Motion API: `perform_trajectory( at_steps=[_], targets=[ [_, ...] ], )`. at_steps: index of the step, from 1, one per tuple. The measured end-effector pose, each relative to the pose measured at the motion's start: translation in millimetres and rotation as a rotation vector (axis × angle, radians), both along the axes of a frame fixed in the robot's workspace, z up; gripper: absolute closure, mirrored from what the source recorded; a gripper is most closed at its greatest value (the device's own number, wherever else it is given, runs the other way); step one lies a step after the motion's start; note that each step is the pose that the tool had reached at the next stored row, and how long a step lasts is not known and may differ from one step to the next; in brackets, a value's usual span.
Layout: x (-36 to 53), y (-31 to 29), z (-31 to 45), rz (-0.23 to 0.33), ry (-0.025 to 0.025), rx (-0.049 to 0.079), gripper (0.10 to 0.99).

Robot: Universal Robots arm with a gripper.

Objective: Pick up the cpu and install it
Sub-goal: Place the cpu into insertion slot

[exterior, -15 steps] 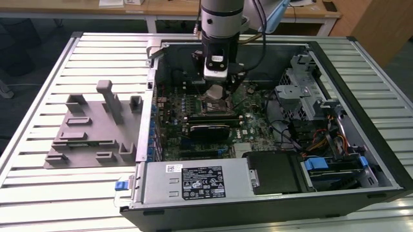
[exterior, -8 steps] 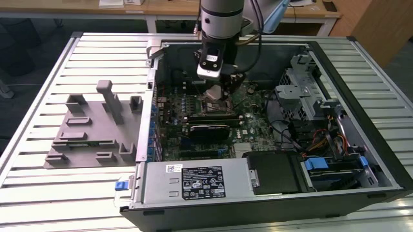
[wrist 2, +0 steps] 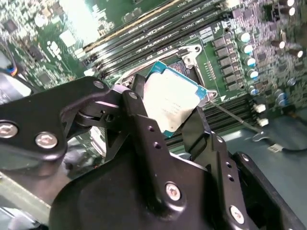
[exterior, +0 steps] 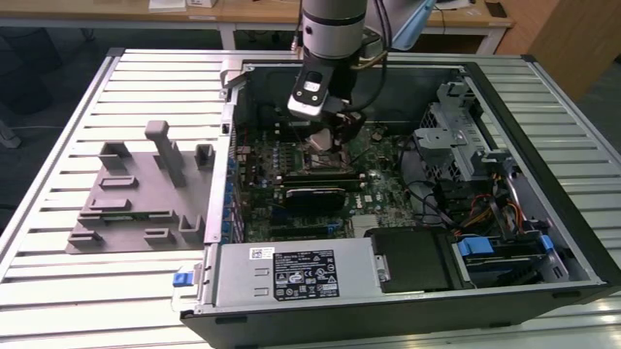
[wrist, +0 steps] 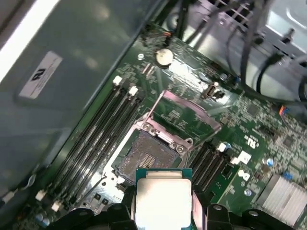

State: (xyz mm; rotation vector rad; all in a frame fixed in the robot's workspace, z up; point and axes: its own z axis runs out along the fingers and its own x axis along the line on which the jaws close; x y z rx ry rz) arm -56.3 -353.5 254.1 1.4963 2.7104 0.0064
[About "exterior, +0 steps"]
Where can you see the round coin battery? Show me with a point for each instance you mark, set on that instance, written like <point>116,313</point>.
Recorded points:
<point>376,136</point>

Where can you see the silver finned heat sink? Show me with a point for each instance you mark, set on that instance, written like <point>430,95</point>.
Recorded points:
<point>364,222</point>

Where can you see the dark office chair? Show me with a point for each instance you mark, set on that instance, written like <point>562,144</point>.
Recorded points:
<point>24,72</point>

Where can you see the green motherboard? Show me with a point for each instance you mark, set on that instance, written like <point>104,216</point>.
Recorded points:
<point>387,207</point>

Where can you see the black expansion slot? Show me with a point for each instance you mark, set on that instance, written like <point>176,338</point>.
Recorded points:
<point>300,230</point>

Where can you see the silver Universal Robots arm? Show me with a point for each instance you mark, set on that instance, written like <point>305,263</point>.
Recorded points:
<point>333,32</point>

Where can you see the silver power supply unit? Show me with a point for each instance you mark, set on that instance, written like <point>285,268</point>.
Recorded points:
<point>241,283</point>

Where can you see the small blue plastic clip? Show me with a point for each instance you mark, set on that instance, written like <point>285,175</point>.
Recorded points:
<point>546,243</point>

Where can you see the white barcode sticker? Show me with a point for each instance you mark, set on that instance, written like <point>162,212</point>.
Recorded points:
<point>261,253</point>

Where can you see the green RAM stick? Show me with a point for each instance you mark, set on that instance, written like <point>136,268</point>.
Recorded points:
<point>121,217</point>

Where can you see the blue case latch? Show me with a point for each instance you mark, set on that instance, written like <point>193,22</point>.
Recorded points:
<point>180,280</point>

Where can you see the wooden cabinet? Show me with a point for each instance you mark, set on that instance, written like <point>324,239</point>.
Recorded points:
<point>571,43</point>

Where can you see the black open PC case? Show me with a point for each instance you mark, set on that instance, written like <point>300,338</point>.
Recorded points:
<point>339,323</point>

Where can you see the white cardboard box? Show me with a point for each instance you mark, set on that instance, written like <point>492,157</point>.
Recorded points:
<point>167,4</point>

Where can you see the white box with print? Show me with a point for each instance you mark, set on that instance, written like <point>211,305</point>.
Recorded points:
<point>203,3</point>

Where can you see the grey chair leg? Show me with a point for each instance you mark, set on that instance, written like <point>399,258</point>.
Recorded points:
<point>9,138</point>

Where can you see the grey parts rack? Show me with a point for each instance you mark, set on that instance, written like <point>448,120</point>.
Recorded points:
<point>140,236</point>

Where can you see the blue disk carrier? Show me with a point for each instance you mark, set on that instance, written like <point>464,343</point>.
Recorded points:
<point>472,247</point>

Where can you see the CPU socket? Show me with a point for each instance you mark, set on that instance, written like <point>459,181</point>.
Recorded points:
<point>319,164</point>

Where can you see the thin metal locking lever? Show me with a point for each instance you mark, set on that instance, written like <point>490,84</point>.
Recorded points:
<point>361,152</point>

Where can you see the black power supply label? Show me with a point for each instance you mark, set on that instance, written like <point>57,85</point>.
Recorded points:
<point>305,287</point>

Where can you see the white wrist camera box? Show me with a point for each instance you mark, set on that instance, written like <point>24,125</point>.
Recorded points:
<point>305,107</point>

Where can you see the metal drive cage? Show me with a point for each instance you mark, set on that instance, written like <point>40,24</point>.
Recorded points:
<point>436,140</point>

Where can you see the black phone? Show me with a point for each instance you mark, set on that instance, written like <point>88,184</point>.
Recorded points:
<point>495,9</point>

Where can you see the black hard disk drive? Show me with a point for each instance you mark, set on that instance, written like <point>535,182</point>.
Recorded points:
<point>504,270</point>

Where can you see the wooden desk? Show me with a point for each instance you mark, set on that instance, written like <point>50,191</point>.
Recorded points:
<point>464,20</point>

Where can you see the silver CPU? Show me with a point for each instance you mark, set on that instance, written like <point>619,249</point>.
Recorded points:
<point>320,140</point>

